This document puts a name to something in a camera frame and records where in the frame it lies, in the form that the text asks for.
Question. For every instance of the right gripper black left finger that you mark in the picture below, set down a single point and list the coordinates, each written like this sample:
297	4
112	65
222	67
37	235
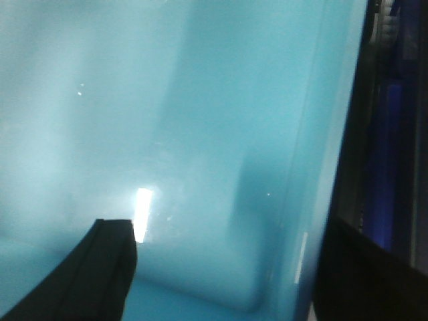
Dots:
91	283

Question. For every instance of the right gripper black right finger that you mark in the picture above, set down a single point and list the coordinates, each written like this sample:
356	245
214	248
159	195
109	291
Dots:
358	280

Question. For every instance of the light teal plastic bin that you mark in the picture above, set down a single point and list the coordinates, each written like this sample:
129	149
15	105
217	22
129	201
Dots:
214	126

